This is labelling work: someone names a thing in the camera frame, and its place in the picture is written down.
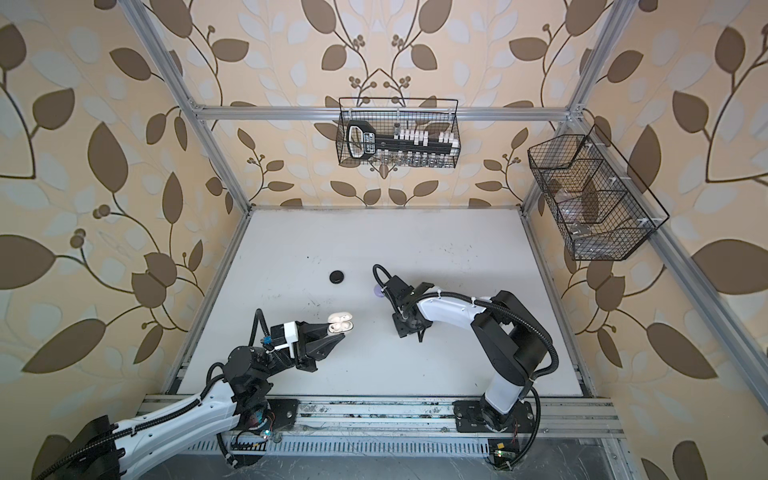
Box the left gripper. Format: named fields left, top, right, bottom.
left=257, top=325, right=339, bottom=385

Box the beige earbud case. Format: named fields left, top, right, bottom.
left=327, top=312, right=354, bottom=335

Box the black round earbud case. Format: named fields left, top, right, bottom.
left=329, top=270, right=345, bottom=285

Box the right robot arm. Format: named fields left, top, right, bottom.
left=372, top=264, right=560, bottom=432

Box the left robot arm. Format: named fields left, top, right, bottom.
left=34, top=311, right=354, bottom=479

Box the black tool in basket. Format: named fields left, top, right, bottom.
left=341, top=120, right=461, bottom=160

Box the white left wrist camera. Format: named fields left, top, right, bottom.
left=261, top=322, right=299, bottom=358

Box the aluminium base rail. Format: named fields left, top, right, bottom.
left=128, top=394, right=625, bottom=439

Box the back wall wire basket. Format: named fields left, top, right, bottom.
left=335, top=95, right=462, bottom=169

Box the wall wire basket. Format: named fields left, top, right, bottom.
left=527, top=125, right=670, bottom=261
left=335, top=95, right=462, bottom=169

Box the right wall wire basket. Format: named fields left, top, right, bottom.
left=527, top=125, right=670, bottom=261

